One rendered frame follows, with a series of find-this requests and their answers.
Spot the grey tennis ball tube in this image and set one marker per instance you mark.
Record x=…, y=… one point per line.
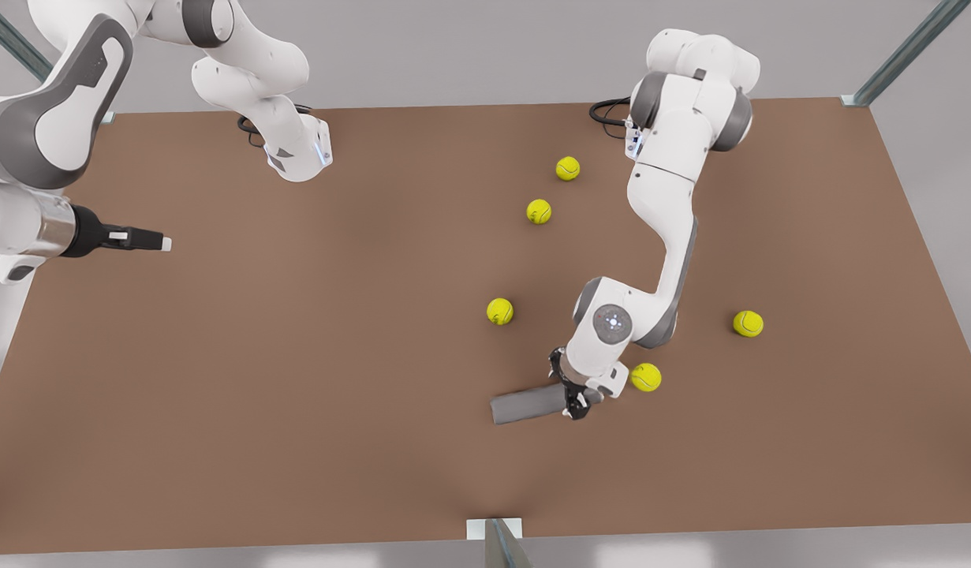
x=524, y=404

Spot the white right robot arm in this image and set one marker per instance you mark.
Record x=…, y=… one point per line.
x=67, y=110

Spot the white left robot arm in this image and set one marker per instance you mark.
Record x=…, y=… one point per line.
x=674, y=158

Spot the yellow tennis ball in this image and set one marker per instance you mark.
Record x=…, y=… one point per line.
x=567, y=168
x=646, y=377
x=499, y=311
x=539, y=211
x=748, y=323

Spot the silver frame post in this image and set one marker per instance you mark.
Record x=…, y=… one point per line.
x=12, y=39
x=907, y=51
x=501, y=544

